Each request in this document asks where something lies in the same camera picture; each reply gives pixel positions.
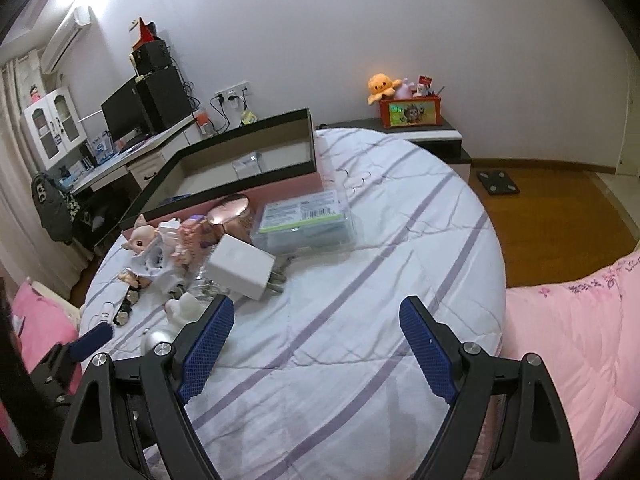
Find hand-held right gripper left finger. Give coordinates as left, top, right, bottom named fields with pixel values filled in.
left=50, top=294, right=236, bottom=480

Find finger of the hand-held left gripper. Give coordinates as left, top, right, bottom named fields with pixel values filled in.
left=31, top=322, right=113, bottom=402

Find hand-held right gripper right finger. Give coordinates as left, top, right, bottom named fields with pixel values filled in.
left=398, top=295, right=583, bottom=480

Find white astronaut figurine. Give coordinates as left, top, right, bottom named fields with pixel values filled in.
left=141, top=292, right=211, bottom=356

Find clear glass bottle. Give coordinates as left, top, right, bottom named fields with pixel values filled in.
left=187, top=265, right=222, bottom=302

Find white power adapter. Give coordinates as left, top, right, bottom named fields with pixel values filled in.
left=206, top=233, right=286, bottom=302

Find white toy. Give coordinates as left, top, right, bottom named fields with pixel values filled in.
left=144, top=239, right=182, bottom=282

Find pink eared doll figure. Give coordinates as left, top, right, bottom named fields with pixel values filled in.
left=121, top=214, right=163, bottom=261

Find pink block figure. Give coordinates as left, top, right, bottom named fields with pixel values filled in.
left=170, top=215, right=218, bottom=266

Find clear plastic case green label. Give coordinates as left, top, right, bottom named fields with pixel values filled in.
left=248, top=190, right=357, bottom=256

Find pink storage box black rim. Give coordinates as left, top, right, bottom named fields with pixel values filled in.
left=118, top=107, right=321, bottom=236

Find pink pillow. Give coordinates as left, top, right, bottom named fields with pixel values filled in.
left=10, top=280, right=81, bottom=376

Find pink quilt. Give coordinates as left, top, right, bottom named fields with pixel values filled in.
left=505, top=250, right=640, bottom=480

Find beige curtain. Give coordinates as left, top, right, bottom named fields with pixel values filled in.
left=0, top=50, right=66, bottom=301

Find black bathroom scale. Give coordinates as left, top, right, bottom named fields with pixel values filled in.
left=475, top=171, right=521, bottom=196

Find blue white packages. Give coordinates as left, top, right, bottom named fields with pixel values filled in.
left=87, top=130, right=118, bottom=166

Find small clear box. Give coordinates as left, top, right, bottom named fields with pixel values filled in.
left=232, top=151, right=263, bottom=179

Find white desk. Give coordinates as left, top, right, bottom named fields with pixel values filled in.
left=70, top=110, right=211, bottom=201

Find white glass door cabinet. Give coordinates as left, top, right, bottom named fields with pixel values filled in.
left=22, top=86, right=88, bottom=171

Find black and white nightstand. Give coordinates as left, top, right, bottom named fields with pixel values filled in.
left=317, top=117, right=472, bottom=181

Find black computer monitor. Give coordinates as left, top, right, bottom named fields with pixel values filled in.
left=100, top=77, right=153, bottom=143

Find red cartoon storage box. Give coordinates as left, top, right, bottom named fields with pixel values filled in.
left=378, top=95, right=443, bottom=129

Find black computer tower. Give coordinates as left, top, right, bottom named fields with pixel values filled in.
left=136, top=66, right=195, bottom=131

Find red white carton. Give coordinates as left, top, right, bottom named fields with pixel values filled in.
left=417, top=74, right=446, bottom=97

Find orange octopus plush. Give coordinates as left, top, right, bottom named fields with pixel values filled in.
left=367, top=73, right=403, bottom=106

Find white air conditioner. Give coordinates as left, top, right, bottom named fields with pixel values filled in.
left=39, top=6, right=93, bottom=73

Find red paper bag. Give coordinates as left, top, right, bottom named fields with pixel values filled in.
left=134, top=16, right=156, bottom=51

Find black power cable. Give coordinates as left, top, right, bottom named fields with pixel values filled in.
left=210, top=94, right=232, bottom=133

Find white wall power outlet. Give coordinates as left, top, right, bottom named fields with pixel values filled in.
left=215, top=80, right=251, bottom=103

